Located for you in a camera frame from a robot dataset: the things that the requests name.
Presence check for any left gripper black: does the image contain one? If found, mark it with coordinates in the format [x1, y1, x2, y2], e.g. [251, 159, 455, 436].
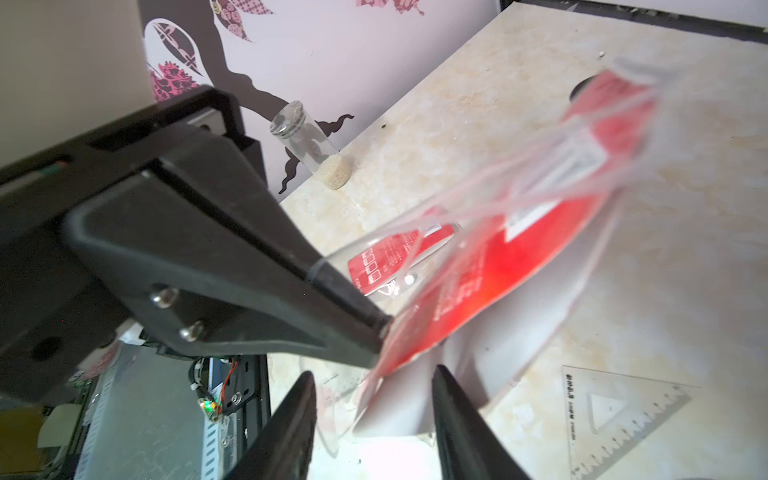
[1, 87, 390, 404]

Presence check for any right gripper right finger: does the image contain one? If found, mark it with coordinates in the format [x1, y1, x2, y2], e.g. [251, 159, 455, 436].
[432, 365, 528, 479]

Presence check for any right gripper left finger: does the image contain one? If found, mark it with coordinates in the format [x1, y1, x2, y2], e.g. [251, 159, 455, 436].
[225, 371, 317, 480]

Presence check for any red ruler set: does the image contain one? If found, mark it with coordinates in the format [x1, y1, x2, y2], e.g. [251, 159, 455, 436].
[315, 59, 676, 453]
[347, 224, 457, 296]

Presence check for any clear plastic cup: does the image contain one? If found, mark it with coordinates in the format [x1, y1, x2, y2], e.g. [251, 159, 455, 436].
[270, 101, 353, 190]

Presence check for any white slotted cable duct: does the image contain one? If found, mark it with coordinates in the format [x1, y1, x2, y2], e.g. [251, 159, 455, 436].
[75, 350, 224, 479]

